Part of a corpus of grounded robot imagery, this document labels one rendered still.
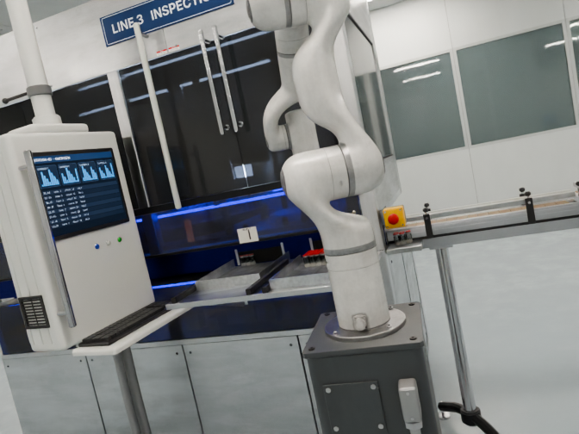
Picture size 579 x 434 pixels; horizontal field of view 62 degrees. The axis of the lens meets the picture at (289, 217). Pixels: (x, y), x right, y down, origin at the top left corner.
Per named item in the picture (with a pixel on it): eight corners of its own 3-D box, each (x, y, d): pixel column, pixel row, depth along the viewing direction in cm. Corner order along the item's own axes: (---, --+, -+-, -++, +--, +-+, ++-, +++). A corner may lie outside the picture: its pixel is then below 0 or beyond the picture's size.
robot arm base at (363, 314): (406, 337, 101) (390, 251, 99) (319, 345, 106) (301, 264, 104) (406, 306, 119) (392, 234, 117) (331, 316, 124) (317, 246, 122)
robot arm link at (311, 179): (382, 246, 105) (362, 139, 102) (300, 265, 103) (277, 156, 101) (368, 239, 117) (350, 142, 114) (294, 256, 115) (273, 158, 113)
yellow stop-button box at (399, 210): (388, 226, 184) (384, 207, 183) (407, 222, 182) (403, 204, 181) (385, 229, 177) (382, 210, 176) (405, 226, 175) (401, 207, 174)
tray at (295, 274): (301, 263, 187) (299, 254, 187) (366, 254, 178) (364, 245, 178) (270, 289, 155) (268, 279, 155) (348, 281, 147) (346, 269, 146)
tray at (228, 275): (234, 266, 209) (233, 258, 208) (290, 258, 200) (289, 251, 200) (196, 290, 177) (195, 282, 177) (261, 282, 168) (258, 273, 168)
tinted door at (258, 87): (248, 187, 194) (216, 39, 188) (352, 166, 180) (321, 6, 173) (248, 187, 193) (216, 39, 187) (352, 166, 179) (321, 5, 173)
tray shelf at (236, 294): (225, 272, 211) (224, 268, 210) (383, 251, 188) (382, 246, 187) (165, 310, 166) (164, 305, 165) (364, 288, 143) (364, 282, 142)
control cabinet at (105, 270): (125, 305, 215) (82, 132, 207) (158, 302, 207) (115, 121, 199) (25, 354, 169) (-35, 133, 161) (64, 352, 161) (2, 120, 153)
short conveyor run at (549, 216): (389, 254, 189) (382, 215, 187) (393, 245, 203) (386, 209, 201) (587, 227, 166) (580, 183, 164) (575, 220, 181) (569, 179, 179)
